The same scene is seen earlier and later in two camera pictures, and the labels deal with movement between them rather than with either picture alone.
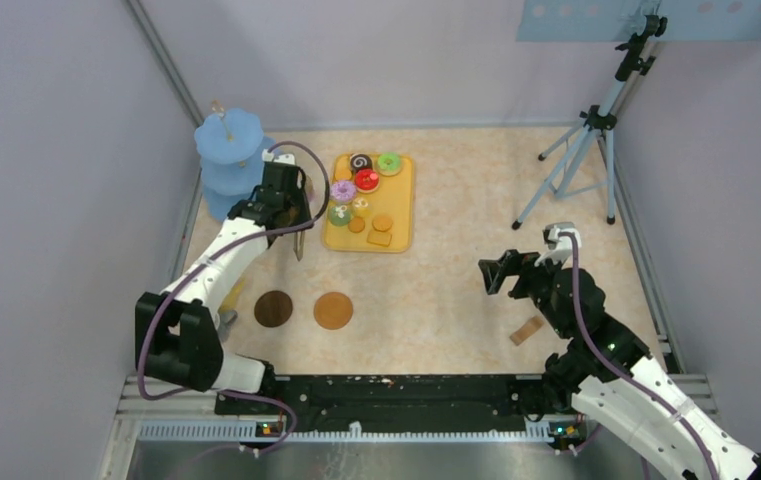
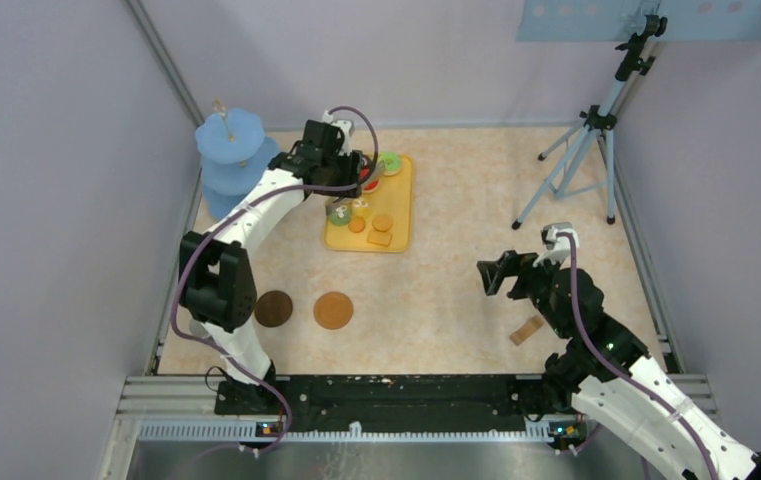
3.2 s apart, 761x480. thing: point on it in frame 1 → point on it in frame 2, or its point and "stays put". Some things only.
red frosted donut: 366,180 stays put
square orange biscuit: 380,238 stays put
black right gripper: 510,263 stays put
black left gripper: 304,216 → 354,163
